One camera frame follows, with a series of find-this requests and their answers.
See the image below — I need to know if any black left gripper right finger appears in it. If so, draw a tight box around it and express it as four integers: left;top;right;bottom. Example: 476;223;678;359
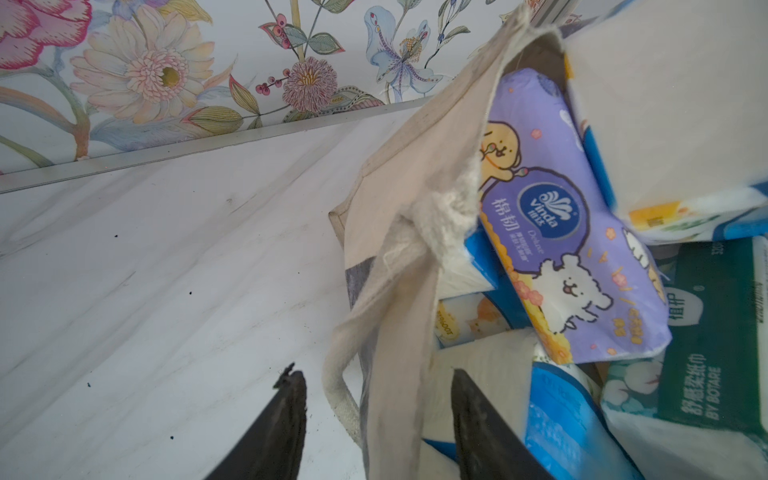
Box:
451;369;553;480

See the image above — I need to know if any beige canvas bag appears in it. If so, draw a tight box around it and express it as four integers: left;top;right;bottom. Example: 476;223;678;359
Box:
322;5;562;479

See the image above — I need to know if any purple tissue pack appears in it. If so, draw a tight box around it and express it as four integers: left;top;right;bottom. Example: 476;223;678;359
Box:
479;69;672;364

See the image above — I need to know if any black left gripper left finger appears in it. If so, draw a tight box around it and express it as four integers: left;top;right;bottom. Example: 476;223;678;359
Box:
207;366;307;480

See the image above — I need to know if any green white tissue box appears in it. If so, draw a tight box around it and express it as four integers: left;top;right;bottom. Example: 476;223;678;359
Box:
601;236;767;479

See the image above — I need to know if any blue floral tissue pack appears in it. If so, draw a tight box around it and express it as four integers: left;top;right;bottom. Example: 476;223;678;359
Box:
435;227;531;348
419;327;647;480

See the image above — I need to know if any blue floral tissue pack front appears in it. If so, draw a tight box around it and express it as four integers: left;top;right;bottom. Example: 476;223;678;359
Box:
419;327;647;480

